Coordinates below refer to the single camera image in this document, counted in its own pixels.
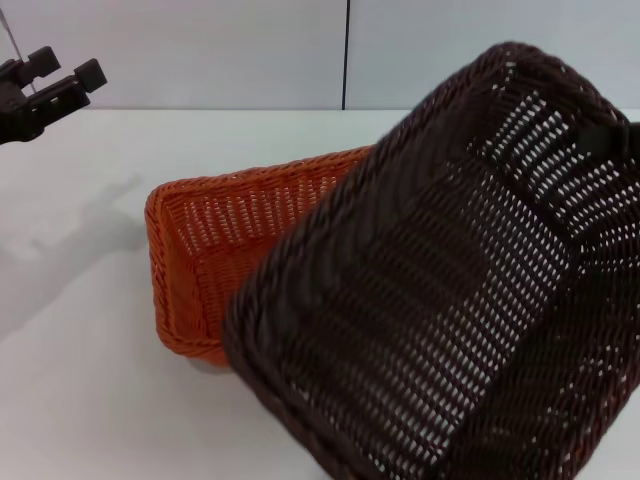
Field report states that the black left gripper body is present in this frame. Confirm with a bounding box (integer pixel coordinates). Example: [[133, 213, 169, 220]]
[[0, 82, 44, 146]]

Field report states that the orange woven basket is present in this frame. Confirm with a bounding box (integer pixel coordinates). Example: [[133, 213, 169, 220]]
[[144, 144, 376, 371]]

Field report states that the dark brown woven basket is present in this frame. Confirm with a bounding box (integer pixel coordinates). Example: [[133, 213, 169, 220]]
[[221, 42, 640, 480]]

